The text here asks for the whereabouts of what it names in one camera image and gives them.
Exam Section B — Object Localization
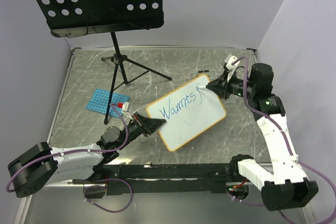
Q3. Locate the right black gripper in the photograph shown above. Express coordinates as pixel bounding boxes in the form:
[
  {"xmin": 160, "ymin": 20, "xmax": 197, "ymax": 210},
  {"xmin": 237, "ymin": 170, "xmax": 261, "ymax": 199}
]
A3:
[{"xmin": 206, "ymin": 69, "xmax": 256, "ymax": 100}]

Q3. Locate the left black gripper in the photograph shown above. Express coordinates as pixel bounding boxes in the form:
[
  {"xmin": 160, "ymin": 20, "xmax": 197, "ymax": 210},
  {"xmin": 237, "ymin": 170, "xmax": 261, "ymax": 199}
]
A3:
[{"xmin": 116, "ymin": 112, "xmax": 166, "ymax": 150}]

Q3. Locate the yellow framed whiteboard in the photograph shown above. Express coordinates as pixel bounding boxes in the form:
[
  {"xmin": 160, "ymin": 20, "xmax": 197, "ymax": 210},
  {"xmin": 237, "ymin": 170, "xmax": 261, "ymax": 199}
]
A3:
[{"xmin": 146, "ymin": 74, "xmax": 227, "ymax": 152}]

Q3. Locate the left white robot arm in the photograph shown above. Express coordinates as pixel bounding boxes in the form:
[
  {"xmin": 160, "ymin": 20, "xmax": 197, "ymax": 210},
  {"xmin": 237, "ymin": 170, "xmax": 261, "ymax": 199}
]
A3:
[{"xmin": 6, "ymin": 112, "xmax": 166, "ymax": 198}]

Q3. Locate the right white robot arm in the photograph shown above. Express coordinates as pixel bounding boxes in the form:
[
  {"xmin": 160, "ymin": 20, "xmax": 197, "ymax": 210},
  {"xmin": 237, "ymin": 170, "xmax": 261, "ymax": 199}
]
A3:
[{"xmin": 206, "ymin": 63, "xmax": 319, "ymax": 211}]

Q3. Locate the blue studded building plate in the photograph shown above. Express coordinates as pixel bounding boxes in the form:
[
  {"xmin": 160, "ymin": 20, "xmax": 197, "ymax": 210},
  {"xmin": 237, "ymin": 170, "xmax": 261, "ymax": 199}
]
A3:
[{"xmin": 86, "ymin": 89, "xmax": 130, "ymax": 114}]

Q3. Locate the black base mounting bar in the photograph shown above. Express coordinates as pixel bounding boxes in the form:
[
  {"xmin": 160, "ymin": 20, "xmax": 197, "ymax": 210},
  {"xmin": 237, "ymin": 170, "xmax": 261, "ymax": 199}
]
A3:
[{"xmin": 72, "ymin": 155, "xmax": 260, "ymax": 196}]

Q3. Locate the black perforated music stand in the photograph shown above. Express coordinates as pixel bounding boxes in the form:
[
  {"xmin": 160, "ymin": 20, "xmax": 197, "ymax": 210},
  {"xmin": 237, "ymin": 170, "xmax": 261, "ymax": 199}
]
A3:
[{"xmin": 22, "ymin": 0, "xmax": 173, "ymax": 125}]

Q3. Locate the wire whiteboard easel stand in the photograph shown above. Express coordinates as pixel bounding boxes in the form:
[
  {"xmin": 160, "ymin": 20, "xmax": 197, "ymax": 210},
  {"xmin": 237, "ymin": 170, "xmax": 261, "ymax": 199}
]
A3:
[{"xmin": 184, "ymin": 70, "xmax": 217, "ymax": 83}]

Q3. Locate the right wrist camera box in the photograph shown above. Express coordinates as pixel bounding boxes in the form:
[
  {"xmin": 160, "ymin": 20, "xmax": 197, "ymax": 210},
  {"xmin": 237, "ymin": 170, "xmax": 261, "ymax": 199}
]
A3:
[{"xmin": 224, "ymin": 54, "xmax": 237, "ymax": 69}]

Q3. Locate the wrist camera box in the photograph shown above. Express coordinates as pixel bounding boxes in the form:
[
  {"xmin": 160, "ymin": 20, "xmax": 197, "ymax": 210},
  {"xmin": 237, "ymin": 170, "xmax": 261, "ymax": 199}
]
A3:
[
  {"xmin": 117, "ymin": 102, "xmax": 129, "ymax": 112},
  {"xmin": 224, "ymin": 54, "xmax": 237, "ymax": 69}
]

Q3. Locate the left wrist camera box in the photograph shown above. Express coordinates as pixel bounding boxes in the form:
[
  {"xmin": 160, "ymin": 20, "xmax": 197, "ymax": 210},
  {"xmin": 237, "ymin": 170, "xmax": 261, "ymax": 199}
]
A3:
[{"xmin": 117, "ymin": 102, "xmax": 129, "ymax": 112}]

